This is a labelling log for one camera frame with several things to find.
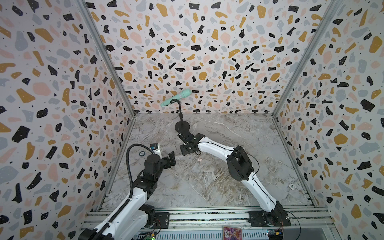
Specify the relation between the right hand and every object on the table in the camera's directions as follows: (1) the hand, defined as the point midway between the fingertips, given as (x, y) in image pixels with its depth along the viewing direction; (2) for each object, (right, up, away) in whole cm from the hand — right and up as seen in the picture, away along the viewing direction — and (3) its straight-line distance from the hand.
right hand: (184, 147), depth 97 cm
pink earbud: (+11, -7, -2) cm, 13 cm away
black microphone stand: (-4, +14, +15) cm, 21 cm away
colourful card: (+25, -36, -28) cm, 52 cm away
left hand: (-7, 0, -15) cm, 17 cm away
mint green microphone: (+1, +33, -10) cm, 34 cm away
